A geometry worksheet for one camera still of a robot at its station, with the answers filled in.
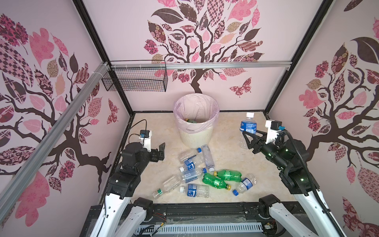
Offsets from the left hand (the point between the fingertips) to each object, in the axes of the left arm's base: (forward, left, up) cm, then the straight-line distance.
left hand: (156, 145), depth 70 cm
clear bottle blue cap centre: (-7, -18, -21) cm, 29 cm away
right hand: (+1, -42, +11) cm, 44 cm away
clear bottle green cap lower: (-9, -6, -25) cm, 28 cm away
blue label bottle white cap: (-1, -17, -21) cm, 27 cm away
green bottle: (-7, -38, -20) cm, 44 cm away
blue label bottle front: (-15, -18, -20) cm, 31 cm away
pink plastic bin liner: (+34, -24, -8) cm, 42 cm away
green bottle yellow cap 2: (-11, -31, -21) cm, 39 cm away
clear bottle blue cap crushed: (+6, -17, -22) cm, 28 cm away
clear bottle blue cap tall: (+7, -28, -26) cm, 39 cm away
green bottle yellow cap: (+31, -14, -16) cm, 37 cm away
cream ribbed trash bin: (+14, -20, -17) cm, 30 cm away
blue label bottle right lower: (-12, -47, -20) cm, 52 cm away
